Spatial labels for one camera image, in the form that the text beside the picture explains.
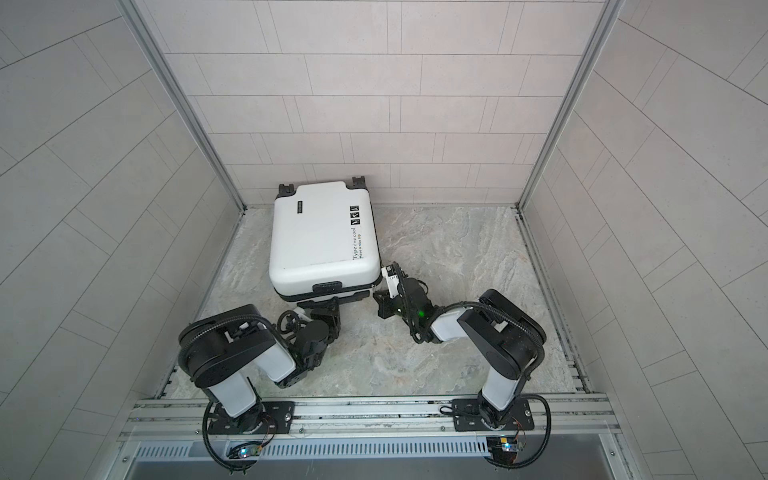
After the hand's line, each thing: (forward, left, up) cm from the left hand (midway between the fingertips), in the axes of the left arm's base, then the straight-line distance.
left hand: (351, 295), depth 87 cm
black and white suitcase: (+9, +7, +14) cm, 18 cm away
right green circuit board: (-35, -39, -5) cm, 52 cm away
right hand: (0, -6, -2) cm, 6 cm away
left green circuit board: (-37, +18, -1) cm, 41 cm away
